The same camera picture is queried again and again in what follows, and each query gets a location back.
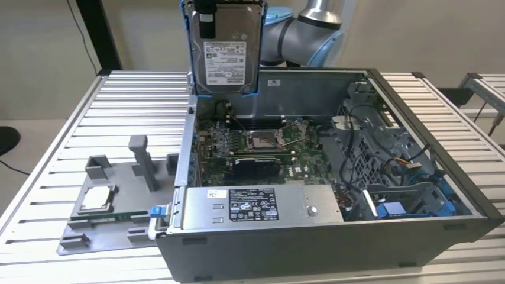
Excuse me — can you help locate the black round chair base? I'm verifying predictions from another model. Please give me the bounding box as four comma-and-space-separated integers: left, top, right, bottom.
0, 126, 21, 156

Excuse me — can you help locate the black vertical post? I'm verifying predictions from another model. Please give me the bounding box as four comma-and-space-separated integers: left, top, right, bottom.
75, 0, 123, 72

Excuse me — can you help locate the black RAM slot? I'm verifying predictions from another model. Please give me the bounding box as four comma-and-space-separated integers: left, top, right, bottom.
229, 122, 286, 130
229, 116, 286, 124

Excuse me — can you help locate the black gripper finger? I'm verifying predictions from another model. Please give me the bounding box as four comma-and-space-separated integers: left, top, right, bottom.
194, 0, 217, 39

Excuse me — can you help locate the metal socket cover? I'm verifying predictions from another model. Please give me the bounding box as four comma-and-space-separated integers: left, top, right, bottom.
275, 122, 309, 146

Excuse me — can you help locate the thin black floor cable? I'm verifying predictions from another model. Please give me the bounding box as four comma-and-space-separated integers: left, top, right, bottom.
0, 159, 30, 176

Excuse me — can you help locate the CPU socket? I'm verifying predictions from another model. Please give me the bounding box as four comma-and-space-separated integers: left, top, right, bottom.
246, 130, 283, 150

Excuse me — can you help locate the thin metal locking lever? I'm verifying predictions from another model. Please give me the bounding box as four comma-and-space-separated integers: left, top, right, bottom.
227, 112, 254, 134

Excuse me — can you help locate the black graphics card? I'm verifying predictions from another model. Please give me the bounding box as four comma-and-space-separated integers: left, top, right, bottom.
231, 158, 281, 181

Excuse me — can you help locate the black wire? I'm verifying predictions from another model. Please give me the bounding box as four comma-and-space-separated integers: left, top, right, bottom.
341, 114, 431, 167

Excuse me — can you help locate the green RAM stick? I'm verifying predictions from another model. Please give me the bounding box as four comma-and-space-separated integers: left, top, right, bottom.
69, 210, 151, 223

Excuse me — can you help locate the thin black wall cable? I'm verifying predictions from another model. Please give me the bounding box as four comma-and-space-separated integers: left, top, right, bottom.
66, 0, 98, 75

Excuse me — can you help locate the silver CPU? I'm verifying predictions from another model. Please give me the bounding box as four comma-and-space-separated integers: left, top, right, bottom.
79, 187, 115, 211

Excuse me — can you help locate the grey parts rack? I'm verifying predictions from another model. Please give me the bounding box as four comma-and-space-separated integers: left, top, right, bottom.
57, 135, 178, 257

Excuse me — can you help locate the silver power supply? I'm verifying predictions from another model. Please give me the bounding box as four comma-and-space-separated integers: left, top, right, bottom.
181, 185, 343, 231

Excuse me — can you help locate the hard disk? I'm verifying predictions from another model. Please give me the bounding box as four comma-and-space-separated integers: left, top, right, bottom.
179, 0, 269, 99

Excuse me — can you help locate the black open PC case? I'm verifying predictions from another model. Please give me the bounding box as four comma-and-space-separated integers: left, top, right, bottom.
155, 66, 505, 282

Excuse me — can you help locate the yellow red wire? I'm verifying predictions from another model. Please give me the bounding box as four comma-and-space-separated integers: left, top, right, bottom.
383, 157, 419, 173

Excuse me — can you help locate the green motherboard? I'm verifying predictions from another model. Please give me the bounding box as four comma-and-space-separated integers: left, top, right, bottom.
194, 118, 341, 188

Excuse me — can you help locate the slatted metal side table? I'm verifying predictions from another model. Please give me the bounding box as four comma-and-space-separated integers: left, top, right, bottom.
459, 72, 505, 119

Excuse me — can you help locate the blue plastic bay bracket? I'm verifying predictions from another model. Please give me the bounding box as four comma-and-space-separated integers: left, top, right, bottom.
375, 201, 407, 219

